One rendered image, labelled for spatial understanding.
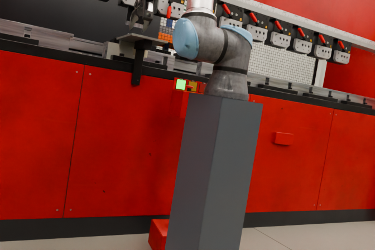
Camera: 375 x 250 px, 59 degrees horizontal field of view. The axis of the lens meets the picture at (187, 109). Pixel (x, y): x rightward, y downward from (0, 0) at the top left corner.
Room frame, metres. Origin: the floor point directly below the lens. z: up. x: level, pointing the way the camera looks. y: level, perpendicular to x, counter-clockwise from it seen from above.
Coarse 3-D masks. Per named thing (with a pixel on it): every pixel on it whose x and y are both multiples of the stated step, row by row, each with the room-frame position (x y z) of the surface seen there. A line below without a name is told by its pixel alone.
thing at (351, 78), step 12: (360, 60) 2.99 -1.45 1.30; (372, 60) 2.90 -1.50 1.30; (336, 72) 3.20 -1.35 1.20; (348, 72) 3.09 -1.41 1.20; (360, 72) 2.98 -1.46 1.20; (372, 72) 2.88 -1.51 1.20; (324, 84) 3.30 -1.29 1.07; (336, 84) 3.18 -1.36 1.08; (348, 84) 3.07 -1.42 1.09; (360, 84) 2.96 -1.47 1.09; (372, 84) 2.86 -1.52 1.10; (372, 96) 2.84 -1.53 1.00
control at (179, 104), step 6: (174, 78) 1.64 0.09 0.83; (180, 78) 1.65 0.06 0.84; (174, 84) 1.64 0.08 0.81; (186, 84) 1.66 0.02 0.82; (198, 84) 1.69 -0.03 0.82; (174, 90) 1.61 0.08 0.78; (180, 90) 1.53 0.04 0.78; (198, 90) 1.69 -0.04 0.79; (174, 96) 1.60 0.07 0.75; (180, 96) 1.52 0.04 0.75; (186, 96) 1.50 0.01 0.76; (174, 102) 1.59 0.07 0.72; (180, 102) 1.51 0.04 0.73; (186, 102) 1.50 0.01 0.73; (174, 108) 1.58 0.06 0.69; (180, 108) 1.50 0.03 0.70; (186, 108) 1.51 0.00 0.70; (174, 114) 1.56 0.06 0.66; (180, 114) 1.50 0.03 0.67
